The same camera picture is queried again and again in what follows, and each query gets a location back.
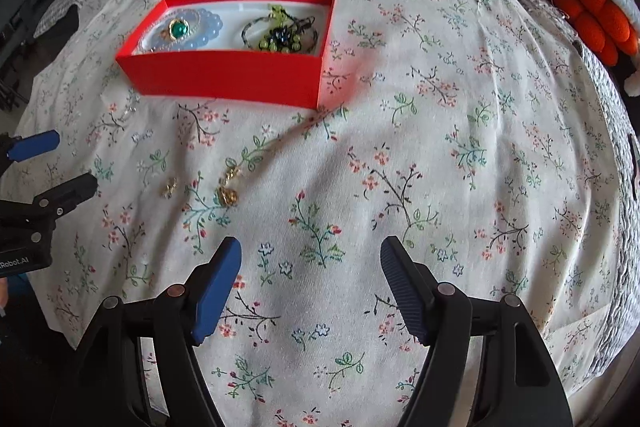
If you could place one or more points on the checkered cloth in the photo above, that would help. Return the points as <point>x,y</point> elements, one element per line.
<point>55,12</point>

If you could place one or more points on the floral bedsheet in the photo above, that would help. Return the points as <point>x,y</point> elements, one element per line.
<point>400,147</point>

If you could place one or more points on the small gold earring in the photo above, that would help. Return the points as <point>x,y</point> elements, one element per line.
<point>170,187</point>

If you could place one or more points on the red cardboard box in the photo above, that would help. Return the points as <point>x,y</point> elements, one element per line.
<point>225,77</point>

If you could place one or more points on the gold pendant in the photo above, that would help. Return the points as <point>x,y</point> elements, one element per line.
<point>227,195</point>

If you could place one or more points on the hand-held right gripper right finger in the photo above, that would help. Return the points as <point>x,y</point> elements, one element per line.
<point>404,289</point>

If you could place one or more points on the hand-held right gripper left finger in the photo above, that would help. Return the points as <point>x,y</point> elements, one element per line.
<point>215,292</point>

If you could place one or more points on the orange plush toy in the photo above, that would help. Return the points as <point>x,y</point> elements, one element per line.
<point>595,17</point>

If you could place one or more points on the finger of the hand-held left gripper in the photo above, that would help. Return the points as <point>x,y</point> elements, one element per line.
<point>35,145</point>
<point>62,197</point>

